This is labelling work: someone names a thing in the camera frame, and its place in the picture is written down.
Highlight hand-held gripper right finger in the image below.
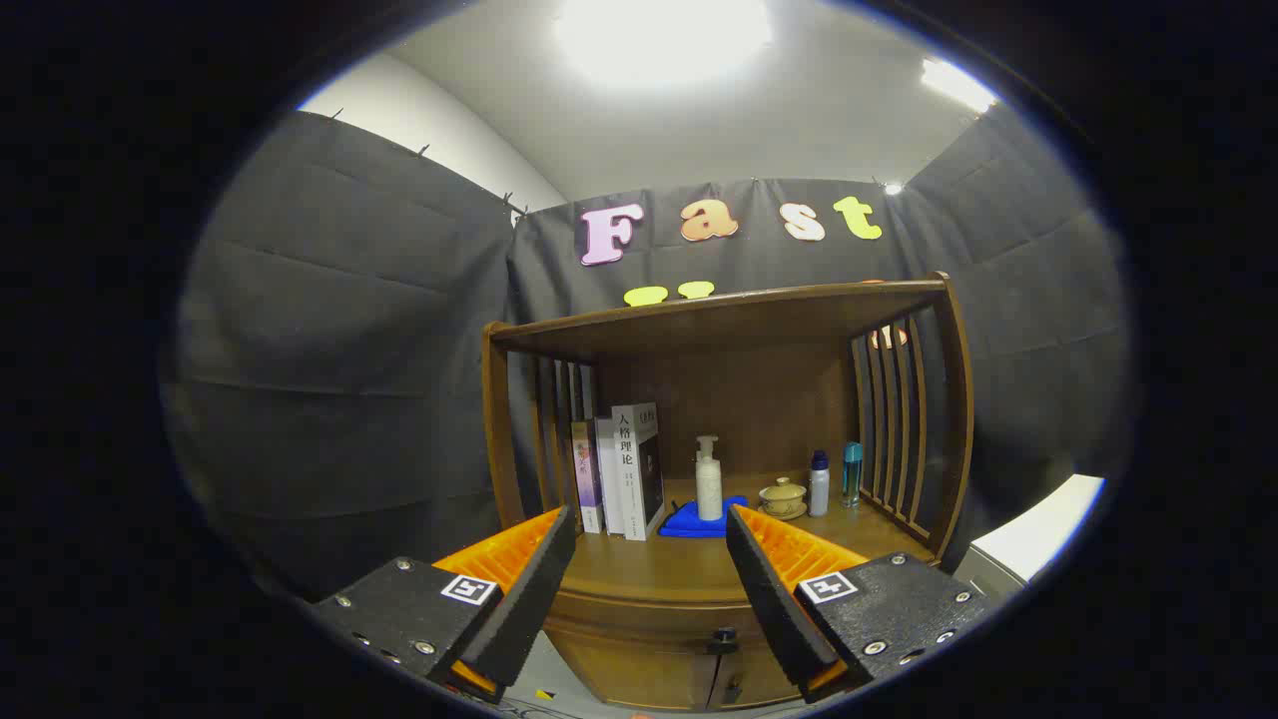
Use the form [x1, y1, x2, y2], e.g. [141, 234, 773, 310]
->
[725, 503, 991, 705]

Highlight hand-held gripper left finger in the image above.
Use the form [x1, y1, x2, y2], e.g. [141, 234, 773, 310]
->
[310, 504, 578, 705]

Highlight wooden drawer with black knob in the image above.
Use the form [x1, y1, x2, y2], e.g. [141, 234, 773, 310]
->
[545, 594, 795, 662]

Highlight wooden countertop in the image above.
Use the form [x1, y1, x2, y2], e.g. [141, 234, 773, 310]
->
[554, 469, 940, 605]

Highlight wooden cabinet with slatted sides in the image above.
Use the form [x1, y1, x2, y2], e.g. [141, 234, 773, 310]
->
[481, 272, 974, 712]

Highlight beige lidded tea cup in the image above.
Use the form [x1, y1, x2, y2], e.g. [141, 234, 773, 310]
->
[758, 477, 808, 521]

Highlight blue folded cloth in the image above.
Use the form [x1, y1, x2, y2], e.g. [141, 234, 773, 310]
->
[658, 495, 750, 539]

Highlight white pump bottle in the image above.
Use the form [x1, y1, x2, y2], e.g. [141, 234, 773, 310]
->
[695, 435, 724, 522]

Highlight purple book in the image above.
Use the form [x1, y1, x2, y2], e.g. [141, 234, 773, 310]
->
[571, 420, 604, 534]

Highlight thin white book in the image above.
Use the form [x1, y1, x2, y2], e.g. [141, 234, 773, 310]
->
[595, 417, 625, 535]

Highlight thick white book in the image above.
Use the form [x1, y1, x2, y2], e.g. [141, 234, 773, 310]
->
[611, 402, 666, 542]

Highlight small ceiling light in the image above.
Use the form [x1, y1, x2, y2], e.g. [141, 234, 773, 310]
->
[921, 58, 999, 113]

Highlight large ceiling light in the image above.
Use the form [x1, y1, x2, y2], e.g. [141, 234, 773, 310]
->
[554, 0, 775, 91]

